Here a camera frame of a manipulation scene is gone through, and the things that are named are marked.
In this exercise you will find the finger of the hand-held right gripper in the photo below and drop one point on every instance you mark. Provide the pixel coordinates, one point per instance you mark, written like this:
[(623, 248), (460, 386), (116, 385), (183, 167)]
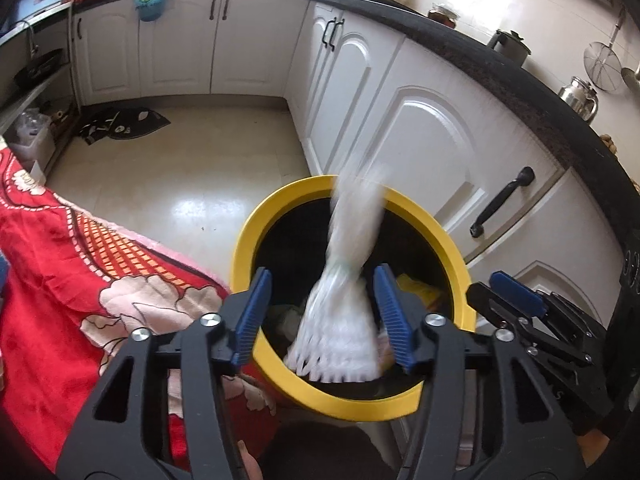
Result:
[(495, 307), (517, 292)]

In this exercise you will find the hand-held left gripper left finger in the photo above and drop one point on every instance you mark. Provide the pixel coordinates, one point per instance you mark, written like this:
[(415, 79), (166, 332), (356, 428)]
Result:
[(252, 317)]

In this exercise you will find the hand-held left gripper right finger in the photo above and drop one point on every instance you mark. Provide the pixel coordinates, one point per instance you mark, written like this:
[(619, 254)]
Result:
[(395, 320)]

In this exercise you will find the white foam fruit net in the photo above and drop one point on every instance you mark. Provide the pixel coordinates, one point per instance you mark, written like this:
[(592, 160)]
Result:
[(335, 330)]

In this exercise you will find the yellow rim trash bin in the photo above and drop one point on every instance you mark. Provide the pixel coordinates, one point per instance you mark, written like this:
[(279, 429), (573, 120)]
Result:
[(360, 402)]

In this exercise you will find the person's left hand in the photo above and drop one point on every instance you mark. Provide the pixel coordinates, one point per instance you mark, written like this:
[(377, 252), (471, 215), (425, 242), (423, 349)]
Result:
[(248, 460)]

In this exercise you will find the dark brown cloth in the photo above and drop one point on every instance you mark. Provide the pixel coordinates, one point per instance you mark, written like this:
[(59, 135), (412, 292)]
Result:
[(320, 450)]

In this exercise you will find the brown ginger pile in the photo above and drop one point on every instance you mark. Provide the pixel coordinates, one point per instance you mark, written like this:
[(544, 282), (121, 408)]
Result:
[(609, 142)]

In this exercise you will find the white kitchen cabinets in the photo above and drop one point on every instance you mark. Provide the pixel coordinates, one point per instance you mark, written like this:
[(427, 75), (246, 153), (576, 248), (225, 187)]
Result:
[(425, 135)]

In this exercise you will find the black stone countertop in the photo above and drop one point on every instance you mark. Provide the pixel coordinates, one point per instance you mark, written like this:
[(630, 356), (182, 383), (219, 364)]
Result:
[(550, 110)]

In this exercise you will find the shiny steel kettle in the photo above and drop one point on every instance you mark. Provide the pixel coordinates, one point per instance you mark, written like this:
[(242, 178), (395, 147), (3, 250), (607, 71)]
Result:
[(577, 99)]

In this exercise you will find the red floral blanket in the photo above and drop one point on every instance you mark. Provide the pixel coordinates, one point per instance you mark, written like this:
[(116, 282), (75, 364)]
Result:
[(50, 270)]

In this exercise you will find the black patterned floor mat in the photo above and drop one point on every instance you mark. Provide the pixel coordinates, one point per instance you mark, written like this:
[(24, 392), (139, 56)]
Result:
[(125, 125)]

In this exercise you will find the grey metal jug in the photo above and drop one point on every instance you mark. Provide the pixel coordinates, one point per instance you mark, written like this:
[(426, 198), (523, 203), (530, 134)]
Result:
[(510, 47)]

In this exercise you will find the steel ladle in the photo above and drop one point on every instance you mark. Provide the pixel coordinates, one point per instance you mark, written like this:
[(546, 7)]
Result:
[(631, 75)]

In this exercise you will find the glass jar dark contents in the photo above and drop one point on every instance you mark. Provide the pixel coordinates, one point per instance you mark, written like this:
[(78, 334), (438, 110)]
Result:
[(444, 16)]

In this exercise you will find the metal shelf rack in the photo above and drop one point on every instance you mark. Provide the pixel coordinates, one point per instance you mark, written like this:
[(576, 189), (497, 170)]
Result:
[(30, 100)]

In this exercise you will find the blue hanging cabinet bin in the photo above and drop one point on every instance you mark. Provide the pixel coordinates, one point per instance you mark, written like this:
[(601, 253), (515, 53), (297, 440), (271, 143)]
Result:
[(149, 6)]

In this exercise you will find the black wok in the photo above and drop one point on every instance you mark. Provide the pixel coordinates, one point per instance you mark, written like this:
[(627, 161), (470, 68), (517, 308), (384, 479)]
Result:
[(40, 66)]

